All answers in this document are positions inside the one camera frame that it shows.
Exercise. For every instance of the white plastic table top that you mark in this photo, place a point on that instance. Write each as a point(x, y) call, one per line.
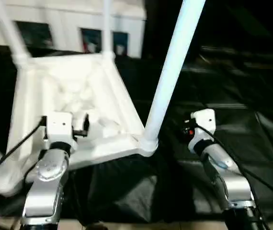
point(79, 91)

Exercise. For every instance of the white plastic table leg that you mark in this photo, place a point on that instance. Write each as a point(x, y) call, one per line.
point(172, 67)
point(9, 33)
point(108, 28)

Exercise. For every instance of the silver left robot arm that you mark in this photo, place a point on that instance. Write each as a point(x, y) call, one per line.
point(48, 182)

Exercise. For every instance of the black table mat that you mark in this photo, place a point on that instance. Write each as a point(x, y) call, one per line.
point(242, 105)

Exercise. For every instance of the white glass-door cabinet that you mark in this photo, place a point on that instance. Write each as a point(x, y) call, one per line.
point(64, 19)

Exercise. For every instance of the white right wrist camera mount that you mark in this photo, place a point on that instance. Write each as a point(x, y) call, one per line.
point(203, 122)

